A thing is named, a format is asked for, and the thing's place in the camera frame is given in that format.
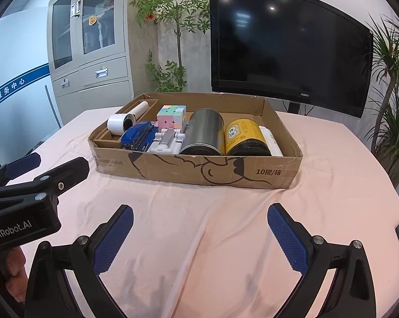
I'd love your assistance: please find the white handled tool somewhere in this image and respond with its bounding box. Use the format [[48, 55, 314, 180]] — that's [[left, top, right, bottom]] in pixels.
[[107, 101, 149, 136]]

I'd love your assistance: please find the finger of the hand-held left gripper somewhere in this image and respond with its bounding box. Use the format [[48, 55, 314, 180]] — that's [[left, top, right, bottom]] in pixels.
[[0, 152, 42, 189], [0, 157, 90, 206]]

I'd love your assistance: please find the thin-trunk green leafy plant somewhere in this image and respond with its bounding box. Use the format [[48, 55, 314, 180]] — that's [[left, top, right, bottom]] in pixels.
[[130, 0, 211, 93]]

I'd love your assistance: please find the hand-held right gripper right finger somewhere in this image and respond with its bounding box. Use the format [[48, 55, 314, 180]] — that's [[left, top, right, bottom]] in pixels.
[[267, 203, 376, 318]]

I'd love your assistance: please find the white barcode label bottle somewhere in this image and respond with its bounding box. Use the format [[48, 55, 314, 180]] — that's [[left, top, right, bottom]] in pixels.
[[258, 125, 284, 157]]

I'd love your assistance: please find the silver metal can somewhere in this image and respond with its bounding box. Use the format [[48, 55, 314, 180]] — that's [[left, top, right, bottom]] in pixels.
[[179, 108, 225, 156]]

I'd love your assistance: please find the black television stand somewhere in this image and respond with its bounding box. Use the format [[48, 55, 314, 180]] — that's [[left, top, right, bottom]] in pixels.
[[283, 100, 314, 116]]

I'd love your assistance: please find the yellow label round canister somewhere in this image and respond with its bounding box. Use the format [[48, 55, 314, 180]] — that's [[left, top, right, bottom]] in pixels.
[[223, 118, 272, 157]]

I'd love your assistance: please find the brown cardboard box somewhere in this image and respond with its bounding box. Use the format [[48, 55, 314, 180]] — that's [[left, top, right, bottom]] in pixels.
[[88, 92, 303, 190]]

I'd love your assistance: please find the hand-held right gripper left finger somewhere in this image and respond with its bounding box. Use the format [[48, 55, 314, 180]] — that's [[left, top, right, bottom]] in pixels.
[[26, 204, 134, 318]]

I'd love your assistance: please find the brown cardboard insert tray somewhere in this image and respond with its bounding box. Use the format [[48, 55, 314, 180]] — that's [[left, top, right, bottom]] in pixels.
[[94, 99, 159, 147]]

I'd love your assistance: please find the blue stapler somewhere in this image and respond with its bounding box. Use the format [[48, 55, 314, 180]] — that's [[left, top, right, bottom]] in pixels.
[[119, 121, 157, 152]]

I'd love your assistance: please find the black flat screen television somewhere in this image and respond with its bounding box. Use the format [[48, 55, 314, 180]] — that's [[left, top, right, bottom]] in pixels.
[[208, 0, 374, 118]]

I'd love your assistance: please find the person's left hand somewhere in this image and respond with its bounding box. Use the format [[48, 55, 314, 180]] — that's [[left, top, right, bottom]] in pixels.
[[4, 247, 27, 303]]

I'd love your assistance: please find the blue striped frosted glass door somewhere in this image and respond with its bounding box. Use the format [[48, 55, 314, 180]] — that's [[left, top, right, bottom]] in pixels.
[[0, 7, 64, 173]]

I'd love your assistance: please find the spiky long-leaf green plant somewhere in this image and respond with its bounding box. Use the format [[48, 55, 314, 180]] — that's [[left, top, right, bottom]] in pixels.
[[365, 13, 399, 202]]

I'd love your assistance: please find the grey metal glass-door cabinet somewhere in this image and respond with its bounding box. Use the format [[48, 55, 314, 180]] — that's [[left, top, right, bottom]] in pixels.
[[47, 0, 134, 125]]

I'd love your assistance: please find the pastel puzzle cube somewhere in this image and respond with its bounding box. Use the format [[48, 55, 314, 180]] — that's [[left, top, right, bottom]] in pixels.
[[156, 105, 187, 131]]

